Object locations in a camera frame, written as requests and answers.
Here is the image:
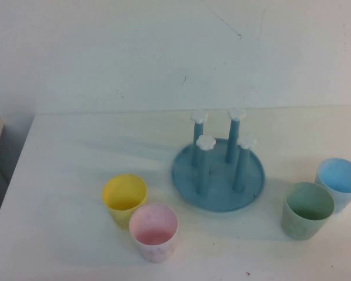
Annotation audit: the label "pink plastic cup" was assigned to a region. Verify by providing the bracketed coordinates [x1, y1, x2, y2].
[129, 203, 179, 263]

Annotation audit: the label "blue cup stand white caps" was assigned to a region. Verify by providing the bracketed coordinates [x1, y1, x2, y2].
[171, 107, 266, 212]

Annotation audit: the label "yellow plastic cup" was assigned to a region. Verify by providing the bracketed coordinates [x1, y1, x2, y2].
[101, 174, 149, 231]

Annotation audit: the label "green plastic cup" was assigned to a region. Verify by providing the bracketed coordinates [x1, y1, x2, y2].
[281, 181, 335, 241]

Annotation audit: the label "blue plastic cup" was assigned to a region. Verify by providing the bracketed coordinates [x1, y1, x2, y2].
[314, 157, 351, 214]

